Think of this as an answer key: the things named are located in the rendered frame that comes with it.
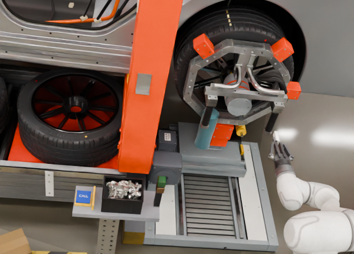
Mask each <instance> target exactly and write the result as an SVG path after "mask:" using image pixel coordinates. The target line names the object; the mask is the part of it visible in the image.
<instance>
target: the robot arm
mask: <svg viewBox="0 0 354 254"><path fill-rule="evenodd" d="M272 140H273V142H271V144H270V152H269V156H268V159H272V160H273V162H274V165H275V168H276V170H275V174H276V180H277V192H278V195H279V198H280V201H281V203H282V205H283V206H284V207H285V208H286V209H287V210H292V211H293V210H298V209H299V208H300V207H301V206H302V204H307V205H309V206H311V207H314V208H317V209H321V211H309V212H304V213H300V214H297V215H295V216H293V217H292V218H290V219H289V220H288V221H287V223H286V224H285V227H284V232H283V233H284V239H285V242H286V244H287V246H288V247H289V248H290V249H291V250H292V251H293V254H338V253H339V252H348V251H354V210H351V209H345V208H341V207H339V206H340V203H339V193H338V191H337V190H336V189H335V188H333V187H331V186H329V185H326V184H322V183H316V182H306V181H303V180H301V179H299V178H296V174H295V171H294V168H293V166H291V162H290V161H293V159H294V156H293V155H292V154H291V152H290V150H289V148H288V147H287V145H286V143H282V142H281V138H279V136H278V132H277V131H274V133H273V139H272ZM278 146H279V147H278ZM273 147H274V151H275V154H276V155H275V157H273Z"/></svg>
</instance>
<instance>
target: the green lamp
mask: <svg viewBox="0 0 354 254"><path fill-rule="evenodd" d="M165 185H166V177H164V176H158V180H157V186H158V187H165Z"/></svg>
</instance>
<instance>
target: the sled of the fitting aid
mask: <svg viewBox="0 0 354 254"><path fill-rule="evenodd" d="M169 129H170V130H172V131H176V146H177V152H178V131H177V124H169ZM238 145H239V151H240V157H241V162H240V164H228V163H215V162H203V161H190V160H182V164H183V168H182V173H195V174H208V175H222V176H229V177H243V178H244V176H245V174H246V172H247V166H246V162H245V157H244V148H243V144H242V142H238Z"/></svg>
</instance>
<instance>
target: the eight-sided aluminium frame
mask: <svg viewBox="0 0 354 254"><path fill-rule="evenodd" d="M227 53H239V54H240V53H243V54H248V55H251V54H253V55H257V56H265V57H266V58H267V59H268V61H269V62H270V63H271V65H272V66H273V67H274V69H275V70H278V71H279V72H280V73H281V75H282V77H283V80H284V82H285V85H286V88H287V86H288V83H289V81H290V79H291V77H290V74H289V71H288V70H287V68H286V67H285V65H284V64H283V63H282V62H279V61H278V60H277V59H276V58H275V57H274V56H273V55H274V53H273V49H272V47H271V46H270V44H266V43H257V42H249V41H240V40H233V39H226V40H224V41H221V42H220V43H219V44H217V45H215V46H214V54H212V55H210V56H208V57H207V58H205V59H203V58H202V57H201V56H200V55H198V56H196V57H194V58H193V59H191V60H190V63H189V68H188V72H187V76H186V80H185V85H184V88H183V99H184V100H185V101H186V103H187V104H188V105H189V106H190V107H191V108H193V109H194V110H195V111H196V113H197V114H198V115H199V116H200V117H202V114H203V110H204V109H206V107H205V106H204V104H203V103H202V102H201V101H200V100H199V99H198V98H197V97H196V96H195V95H194V94H193V93H192V91H193V87H194V83H195V79H196V75H197V72H198V70H199V69H201V68H203V67H205V66H206V65H208V64H210V63H212V62H213V61H215V60H217V59H219V58H220V57H222V56H224V55H226V54H227ZM274 90H280V88H279V84H278V82H277V83H276V85H275V88H274ZM218 112H219V117H218V121H217V123H221V124H232V125H238V126H240V125H246V124H248V123H250V122H252V121H254V120H256V119H258V118H260V117H262V116H264V115H266V114H268V113H270V112H272V110H271V106H270V102H269V101H265V102H263V103H261V104H259V105H257V106H255V107H253V108H251V110H250V111H249V112H248V113H246V114H244V115H232V114H231V113H229V112H220V111H218Z"/></svg>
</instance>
